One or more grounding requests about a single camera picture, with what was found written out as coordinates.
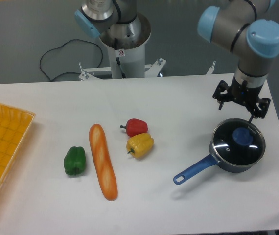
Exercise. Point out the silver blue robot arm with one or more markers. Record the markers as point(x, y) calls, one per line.
point(237, 28)

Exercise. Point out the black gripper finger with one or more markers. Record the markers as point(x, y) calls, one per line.
point(222, 94)
point(259, 108)

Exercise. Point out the red bell pepper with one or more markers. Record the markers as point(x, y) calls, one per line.
point(134, 127)

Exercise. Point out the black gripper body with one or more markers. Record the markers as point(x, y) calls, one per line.
point(243, 95)

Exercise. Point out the glass lid blue knob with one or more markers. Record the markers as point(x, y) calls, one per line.
point(238, 142)

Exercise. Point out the blue handled saucepan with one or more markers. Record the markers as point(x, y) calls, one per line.
point(198, 167)

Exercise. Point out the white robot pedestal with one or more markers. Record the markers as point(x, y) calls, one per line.
point(125, 44)

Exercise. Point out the green bell pepper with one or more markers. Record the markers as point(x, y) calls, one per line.
point(75, 161)

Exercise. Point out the orange baguette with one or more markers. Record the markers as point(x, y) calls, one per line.
point(102, 162)

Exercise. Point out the yellow bell pepper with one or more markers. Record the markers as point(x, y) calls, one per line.
point(139, 145)

